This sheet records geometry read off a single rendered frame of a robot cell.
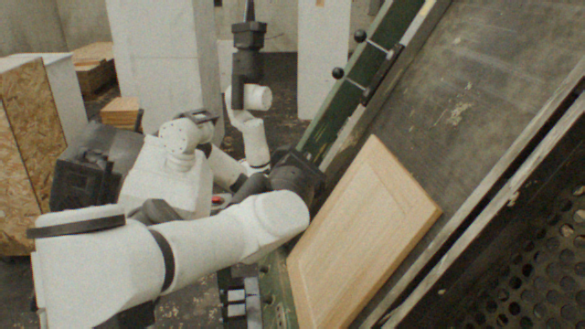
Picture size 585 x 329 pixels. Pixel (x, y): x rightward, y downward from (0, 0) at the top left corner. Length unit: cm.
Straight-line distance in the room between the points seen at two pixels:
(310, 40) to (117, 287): 437
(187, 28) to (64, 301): 293
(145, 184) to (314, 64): 404
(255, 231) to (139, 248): 15
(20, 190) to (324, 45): 336
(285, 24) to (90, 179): 840
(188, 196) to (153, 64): 265
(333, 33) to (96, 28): 662
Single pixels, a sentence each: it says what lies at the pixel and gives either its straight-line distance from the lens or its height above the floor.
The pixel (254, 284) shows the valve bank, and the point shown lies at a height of 74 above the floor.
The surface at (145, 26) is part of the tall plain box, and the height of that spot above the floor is 133.
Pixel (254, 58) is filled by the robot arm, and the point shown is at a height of 151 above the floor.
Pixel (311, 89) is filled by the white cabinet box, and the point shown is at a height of 40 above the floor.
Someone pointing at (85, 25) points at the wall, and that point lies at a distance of 1017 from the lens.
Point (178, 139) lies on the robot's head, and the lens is 77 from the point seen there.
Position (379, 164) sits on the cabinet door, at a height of 128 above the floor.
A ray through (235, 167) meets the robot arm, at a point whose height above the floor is 120.
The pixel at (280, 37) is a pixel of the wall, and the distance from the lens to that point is 907.
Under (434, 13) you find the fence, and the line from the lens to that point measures 114.
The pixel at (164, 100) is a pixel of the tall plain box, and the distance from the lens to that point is 342.
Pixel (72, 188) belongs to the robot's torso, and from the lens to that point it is 81.
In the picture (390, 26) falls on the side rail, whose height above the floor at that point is 155.
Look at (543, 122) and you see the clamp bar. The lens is 64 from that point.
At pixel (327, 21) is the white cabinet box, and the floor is 119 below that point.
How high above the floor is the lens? 172
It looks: 27 degrees down
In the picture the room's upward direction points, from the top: straight up
